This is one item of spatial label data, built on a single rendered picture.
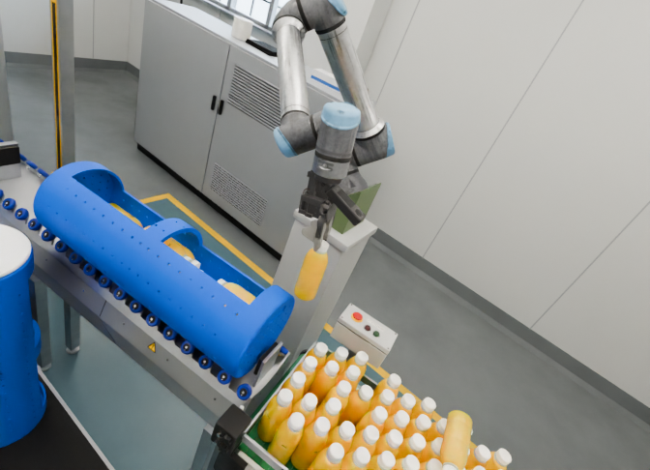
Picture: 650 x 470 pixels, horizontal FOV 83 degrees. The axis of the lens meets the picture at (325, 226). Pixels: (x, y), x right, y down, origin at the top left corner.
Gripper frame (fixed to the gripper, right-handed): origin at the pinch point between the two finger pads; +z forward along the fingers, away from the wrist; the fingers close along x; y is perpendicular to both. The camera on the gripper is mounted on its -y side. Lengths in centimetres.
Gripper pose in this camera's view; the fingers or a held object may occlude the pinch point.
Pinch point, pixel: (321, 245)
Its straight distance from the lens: 101.1
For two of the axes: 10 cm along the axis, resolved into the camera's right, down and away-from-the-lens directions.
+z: -1.9, 8.8, 4.4
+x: -3.7, 3.5, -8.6
